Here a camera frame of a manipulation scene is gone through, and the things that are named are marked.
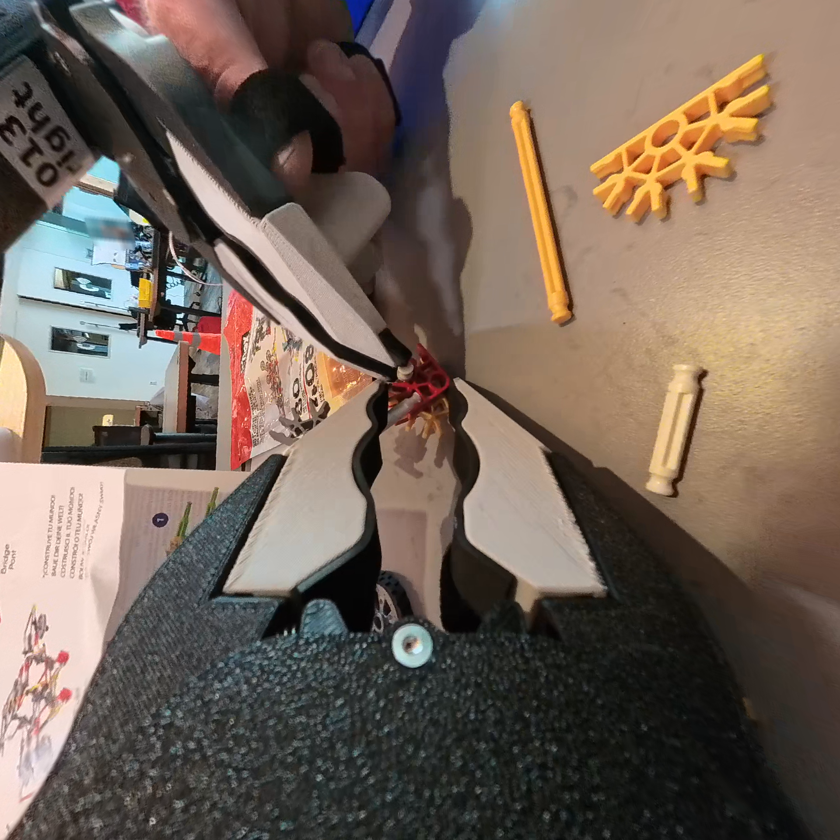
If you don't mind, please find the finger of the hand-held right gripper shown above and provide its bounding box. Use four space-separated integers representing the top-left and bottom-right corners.
211 239 398 383
165 131 416 375

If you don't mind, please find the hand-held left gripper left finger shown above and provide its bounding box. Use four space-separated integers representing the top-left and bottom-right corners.
223 379 389 598

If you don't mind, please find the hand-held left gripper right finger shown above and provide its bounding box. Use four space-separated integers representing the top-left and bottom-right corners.
451 377 608 601

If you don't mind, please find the grey snowflake connector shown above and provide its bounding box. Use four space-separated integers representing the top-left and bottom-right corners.
276 399 334 448

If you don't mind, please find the red and yellow connector cluster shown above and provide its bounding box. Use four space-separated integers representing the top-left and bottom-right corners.
395 360 455 442

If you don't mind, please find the red corner connector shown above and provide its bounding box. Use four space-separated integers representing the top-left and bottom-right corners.
387 344 453 412

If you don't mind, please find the long yellow toy rod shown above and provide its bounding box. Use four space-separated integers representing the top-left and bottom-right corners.
509 100 574 325

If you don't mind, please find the yellow half-round connector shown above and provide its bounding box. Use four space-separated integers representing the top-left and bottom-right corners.
588 54 773 223

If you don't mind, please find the person's right hand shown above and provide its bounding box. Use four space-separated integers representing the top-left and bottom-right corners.
141 0 398 191

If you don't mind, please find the orange traffic cone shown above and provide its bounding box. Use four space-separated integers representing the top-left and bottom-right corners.
154 328 225 355

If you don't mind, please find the colourful construction toy bag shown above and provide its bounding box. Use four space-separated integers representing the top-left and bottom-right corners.
222 289 376 471

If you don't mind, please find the grey toy wheel with tyre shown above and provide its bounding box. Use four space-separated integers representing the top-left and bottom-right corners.
373 570 416 635

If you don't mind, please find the short white toy rod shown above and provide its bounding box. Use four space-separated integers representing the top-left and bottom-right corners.
644 364 707 497

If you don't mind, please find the round wooden table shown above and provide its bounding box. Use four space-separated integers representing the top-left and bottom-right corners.
0 335 48 463

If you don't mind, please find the blue plastic bin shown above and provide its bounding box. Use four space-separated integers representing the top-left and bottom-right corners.
351 0 460 132

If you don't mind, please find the instruction sheet with model pictures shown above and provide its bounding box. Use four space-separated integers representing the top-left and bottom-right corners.
0 462 129 834

